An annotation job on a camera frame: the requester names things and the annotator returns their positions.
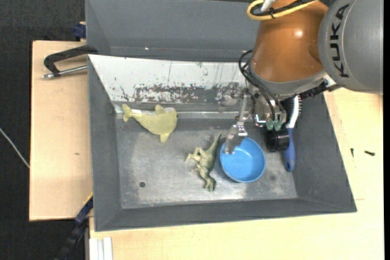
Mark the grey metal bin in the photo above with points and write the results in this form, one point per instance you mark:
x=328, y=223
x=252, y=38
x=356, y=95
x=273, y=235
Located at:
x=167, y=185

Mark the green toy dinosaur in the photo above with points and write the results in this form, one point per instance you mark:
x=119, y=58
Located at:
x=207, y=161

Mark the blue bowl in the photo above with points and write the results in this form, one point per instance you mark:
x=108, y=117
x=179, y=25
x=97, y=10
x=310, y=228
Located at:
x=247, y=165

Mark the blue and white brush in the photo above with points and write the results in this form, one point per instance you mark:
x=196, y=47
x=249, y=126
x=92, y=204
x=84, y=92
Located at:
x=289, y=149

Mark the yellow-green toy dolphin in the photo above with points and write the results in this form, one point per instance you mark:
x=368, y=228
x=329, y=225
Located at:
x=158, y=124

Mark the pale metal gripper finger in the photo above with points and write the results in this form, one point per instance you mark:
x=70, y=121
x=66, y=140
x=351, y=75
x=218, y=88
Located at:
x=242, y=131
x=230, y=143

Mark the brown cardboard board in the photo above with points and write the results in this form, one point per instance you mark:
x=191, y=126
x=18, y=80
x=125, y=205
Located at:
x=61, y=131

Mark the small black screw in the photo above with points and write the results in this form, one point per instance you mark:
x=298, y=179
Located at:
x=370, y=153

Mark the black round cap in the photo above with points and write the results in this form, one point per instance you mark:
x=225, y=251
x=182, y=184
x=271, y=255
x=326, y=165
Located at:
x=275, y=140

